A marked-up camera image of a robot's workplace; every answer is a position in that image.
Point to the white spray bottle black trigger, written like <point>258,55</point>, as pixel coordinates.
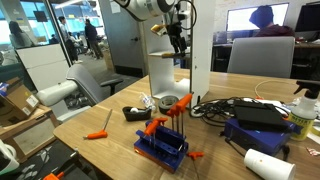
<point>305,113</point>

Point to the white rounded plastic cover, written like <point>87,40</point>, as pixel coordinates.
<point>55,93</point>

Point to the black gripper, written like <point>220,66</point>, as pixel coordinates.
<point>174,30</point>

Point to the black flat electronics box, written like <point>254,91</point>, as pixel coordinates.
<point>258,115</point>

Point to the lit computer monitor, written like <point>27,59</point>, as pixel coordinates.
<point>238,18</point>

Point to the small candy wrapper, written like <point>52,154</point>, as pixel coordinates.
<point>313,152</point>

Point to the grey office chair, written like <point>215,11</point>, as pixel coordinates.
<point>261,56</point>

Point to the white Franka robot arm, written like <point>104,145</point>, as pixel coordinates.
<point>146,7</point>

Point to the blue electronics box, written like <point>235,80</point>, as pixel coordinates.
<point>256,136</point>

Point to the black tape dispenser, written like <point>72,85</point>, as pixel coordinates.
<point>136,115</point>

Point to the white mug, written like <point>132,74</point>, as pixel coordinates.
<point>7,158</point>

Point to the grey armchair with black armrest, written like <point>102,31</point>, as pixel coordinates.
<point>85,83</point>

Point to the grey door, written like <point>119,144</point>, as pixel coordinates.
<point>123,40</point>

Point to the person in dark jacket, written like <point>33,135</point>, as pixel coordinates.
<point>91,35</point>

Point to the grey duct tape roll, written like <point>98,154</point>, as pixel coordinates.
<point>168,103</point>

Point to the white wooden shelf unit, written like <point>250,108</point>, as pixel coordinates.
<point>201,60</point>

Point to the wooden side table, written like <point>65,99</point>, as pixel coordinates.
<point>30,133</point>

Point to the blue hex key holder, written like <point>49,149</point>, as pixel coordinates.
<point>163,146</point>

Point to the brown cardboard box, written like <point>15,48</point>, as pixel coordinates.
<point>16,101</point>

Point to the person in light shirt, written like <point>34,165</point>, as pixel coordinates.
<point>68,36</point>

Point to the dark computer monitor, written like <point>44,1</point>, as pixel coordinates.
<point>308,16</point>

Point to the white partition panel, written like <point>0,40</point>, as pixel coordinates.
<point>43,66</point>

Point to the white paper roll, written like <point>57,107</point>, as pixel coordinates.
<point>268,165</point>

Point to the seated long haired person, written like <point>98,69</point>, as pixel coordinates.
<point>20,36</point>

